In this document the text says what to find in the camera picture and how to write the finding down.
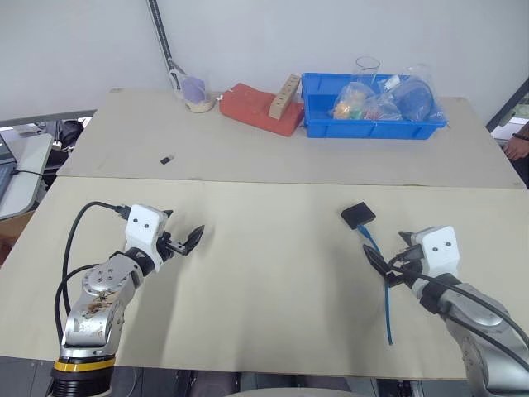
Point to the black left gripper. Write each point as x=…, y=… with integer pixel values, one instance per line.
x=167, y=244

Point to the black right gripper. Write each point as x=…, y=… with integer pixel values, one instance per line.
x=411, y=258

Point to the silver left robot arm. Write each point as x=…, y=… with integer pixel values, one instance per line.
x=97, y=289

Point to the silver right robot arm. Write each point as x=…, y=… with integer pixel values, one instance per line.
x=483, y=331

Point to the black square adapter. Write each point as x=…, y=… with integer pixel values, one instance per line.
x=358, y=215

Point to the small black adapter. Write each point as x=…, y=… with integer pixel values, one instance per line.
x=166, y=159

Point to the blue plastic bin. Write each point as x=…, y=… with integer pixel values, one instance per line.
x=355, y=128

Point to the purple item in beaker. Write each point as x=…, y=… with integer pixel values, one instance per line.
x=193, y=89

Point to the orange-red sponge block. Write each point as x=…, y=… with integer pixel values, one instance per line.
x=248, y=105

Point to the small clear plastic bag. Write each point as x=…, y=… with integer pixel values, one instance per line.
x=384, y=109

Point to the black chair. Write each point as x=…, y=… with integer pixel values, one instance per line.
x=66, y=134

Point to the plastic bag with colourful toys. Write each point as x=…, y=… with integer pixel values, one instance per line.
x=351, y=103

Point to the wooden block with holes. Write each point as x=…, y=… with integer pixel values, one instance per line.
x=283, y=99

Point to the person's hand with wristband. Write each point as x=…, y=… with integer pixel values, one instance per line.
x=518, y=144

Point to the grey side desk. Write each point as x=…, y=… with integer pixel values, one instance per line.
x=25, y=165

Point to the clear glass cup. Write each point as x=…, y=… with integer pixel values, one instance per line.
x=367, y=70

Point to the grey laptop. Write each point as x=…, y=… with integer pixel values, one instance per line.
x=5, y=173

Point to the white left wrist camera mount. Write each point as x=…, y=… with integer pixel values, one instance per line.
x=142, y=231

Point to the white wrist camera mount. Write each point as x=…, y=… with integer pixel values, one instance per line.
x=440, y=248
x=142, y=231

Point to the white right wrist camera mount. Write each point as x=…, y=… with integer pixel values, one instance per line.
x=440, y=248

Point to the dark window frame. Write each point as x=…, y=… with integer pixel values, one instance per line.
x=506, y=103

